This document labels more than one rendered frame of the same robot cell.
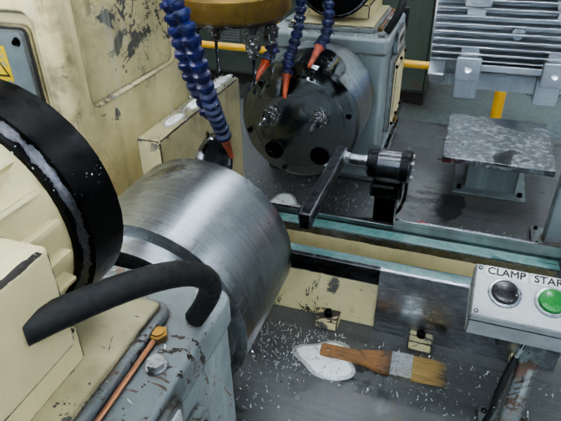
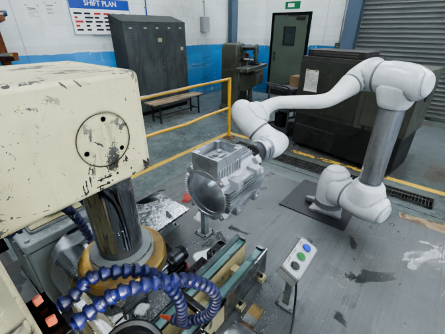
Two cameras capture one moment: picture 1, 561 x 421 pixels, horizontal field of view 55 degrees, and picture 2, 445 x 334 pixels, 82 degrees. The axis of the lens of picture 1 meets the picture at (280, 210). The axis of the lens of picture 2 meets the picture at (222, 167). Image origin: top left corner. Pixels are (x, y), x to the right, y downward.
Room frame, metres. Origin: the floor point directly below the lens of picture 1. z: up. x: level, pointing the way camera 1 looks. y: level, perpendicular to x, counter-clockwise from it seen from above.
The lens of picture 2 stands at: (0.51, 0.38, 1.76)
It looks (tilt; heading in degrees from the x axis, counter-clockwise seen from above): 28 degrees down; 288
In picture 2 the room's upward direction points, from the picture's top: straight up
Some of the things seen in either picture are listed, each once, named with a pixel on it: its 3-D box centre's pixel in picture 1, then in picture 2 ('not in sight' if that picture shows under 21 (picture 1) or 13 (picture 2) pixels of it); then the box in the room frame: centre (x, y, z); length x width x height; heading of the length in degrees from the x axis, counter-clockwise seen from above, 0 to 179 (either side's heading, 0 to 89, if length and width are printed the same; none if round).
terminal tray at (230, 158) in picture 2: not in sight; (217, 160); (0.74, -0.28, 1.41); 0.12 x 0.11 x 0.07; 70
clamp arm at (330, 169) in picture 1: (325, 183); (177, 291); (0.82, -0.08, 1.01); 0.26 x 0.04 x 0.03; 161
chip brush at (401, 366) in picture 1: (381, 362); (246, 327); (0.60, -0.16, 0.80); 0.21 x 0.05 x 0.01; 73
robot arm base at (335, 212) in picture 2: not in sight; (324, 201); (0.32, -1.02, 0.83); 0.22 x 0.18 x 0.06; 167
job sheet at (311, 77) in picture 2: not in sight; (310, 80); (0.52, -3.74, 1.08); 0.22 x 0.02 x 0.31; 149
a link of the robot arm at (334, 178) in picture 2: not in sight; (334, 184); (0.30, -1.01, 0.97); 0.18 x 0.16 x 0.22; 138
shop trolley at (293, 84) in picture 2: not in sight; (291, 106); (0.80, -4.45, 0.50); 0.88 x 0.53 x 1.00; 52
